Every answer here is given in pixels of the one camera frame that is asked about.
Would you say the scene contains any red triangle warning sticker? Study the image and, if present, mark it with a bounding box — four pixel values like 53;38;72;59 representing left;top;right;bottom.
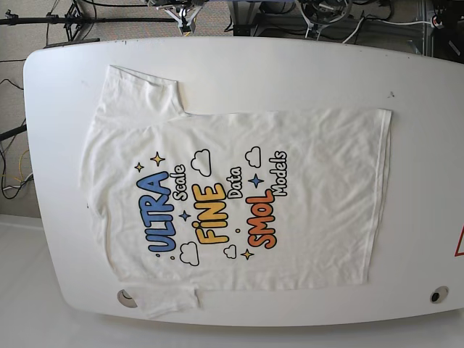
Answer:
454;228;464;257

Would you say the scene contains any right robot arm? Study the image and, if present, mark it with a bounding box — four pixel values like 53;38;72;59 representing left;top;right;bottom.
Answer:
146;0;206;36

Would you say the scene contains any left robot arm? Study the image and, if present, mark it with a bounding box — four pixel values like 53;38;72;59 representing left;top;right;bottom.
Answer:
295;0;353;38

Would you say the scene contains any white printed T-shirt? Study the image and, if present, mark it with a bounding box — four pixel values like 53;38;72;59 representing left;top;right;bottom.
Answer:
79;66;393;318

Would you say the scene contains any table cable grommet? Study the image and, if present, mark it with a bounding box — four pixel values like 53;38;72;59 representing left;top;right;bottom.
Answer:
117;289;138;309
430;286;450;304

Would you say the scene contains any left table cable grommet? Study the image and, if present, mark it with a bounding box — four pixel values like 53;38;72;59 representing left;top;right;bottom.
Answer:
117;289;138;309

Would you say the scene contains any right table cable grommet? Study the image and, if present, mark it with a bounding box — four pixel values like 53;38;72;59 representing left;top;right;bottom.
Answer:
430;286;450;304

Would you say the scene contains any yellow cable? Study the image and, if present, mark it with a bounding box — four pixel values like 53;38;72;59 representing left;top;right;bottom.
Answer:
0;147;34;188

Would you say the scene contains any black floor cables left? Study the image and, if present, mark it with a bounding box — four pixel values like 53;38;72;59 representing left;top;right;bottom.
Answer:
0;78;28;199

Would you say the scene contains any grey metal frame base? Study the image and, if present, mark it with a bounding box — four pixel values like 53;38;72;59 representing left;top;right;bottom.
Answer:
224;1;434;57

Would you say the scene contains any white cable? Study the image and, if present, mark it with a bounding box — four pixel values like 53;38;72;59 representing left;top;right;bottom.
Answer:
341;16;432;44

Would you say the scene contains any black tripod stand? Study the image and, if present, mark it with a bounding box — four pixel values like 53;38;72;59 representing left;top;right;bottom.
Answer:
1;1;175;42

